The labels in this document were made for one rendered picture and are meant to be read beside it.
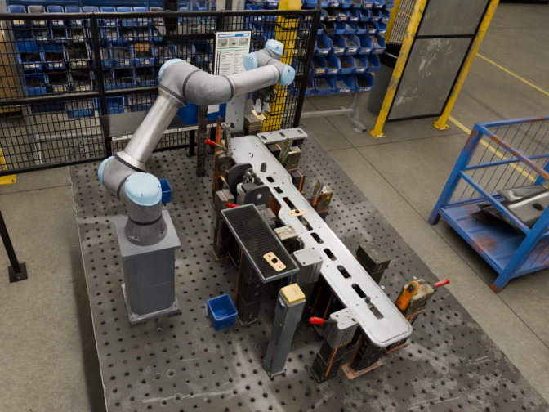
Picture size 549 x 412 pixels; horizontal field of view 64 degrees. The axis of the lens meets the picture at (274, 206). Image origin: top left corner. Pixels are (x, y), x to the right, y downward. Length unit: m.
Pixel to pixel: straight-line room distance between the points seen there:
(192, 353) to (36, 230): 1.89
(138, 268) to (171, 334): 0.34
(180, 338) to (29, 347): 1.16
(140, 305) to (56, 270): 1.34
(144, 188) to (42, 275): 1.70
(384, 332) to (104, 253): 1.30
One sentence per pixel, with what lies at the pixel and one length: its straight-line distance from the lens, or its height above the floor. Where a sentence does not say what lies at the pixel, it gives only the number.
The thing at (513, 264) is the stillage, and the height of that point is 0.30.
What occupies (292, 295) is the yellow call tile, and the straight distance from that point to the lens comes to 1.45.
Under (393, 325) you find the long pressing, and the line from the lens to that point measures 1.70.
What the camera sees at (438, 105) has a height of 0.28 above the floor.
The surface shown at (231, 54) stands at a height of 1.32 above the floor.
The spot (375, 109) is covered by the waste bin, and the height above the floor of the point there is 0.07.
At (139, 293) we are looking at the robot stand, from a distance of 1.80.
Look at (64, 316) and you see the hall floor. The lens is 2.90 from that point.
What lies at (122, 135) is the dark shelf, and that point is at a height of 1.03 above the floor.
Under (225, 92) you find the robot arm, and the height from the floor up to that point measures 1.58.
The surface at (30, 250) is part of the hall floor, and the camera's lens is 3.31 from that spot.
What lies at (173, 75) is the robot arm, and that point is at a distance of 1.62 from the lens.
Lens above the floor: 2.27
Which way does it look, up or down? 39 degrees down
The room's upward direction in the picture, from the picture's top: 10 degrees clockwise
